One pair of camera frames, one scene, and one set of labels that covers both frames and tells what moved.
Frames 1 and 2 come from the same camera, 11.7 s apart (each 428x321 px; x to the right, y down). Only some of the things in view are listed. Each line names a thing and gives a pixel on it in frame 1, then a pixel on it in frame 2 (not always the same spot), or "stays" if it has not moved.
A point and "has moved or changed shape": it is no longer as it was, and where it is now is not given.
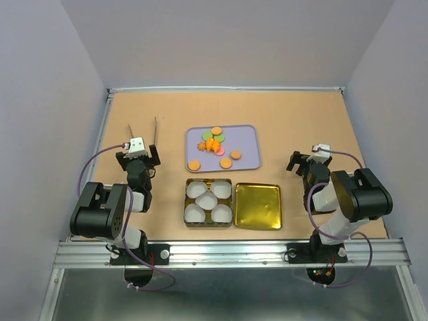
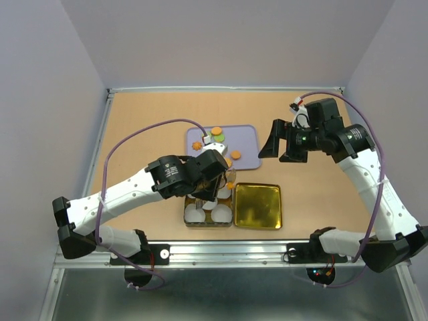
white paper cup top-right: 222,189 stays
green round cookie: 206,135 stays
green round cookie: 221,138 stays
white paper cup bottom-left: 194,213 stays
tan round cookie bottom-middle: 225,163 stays
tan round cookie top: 217,130 stays
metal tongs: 155,131 → 223,183
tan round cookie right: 235,154 stays
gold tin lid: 258,205 stays
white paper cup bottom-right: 221,213 stays
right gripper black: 297,157 → 279,131
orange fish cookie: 209,144 has moved or changed shape
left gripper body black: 146,162 → 206,190
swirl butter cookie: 201,146 has moved or changed shape
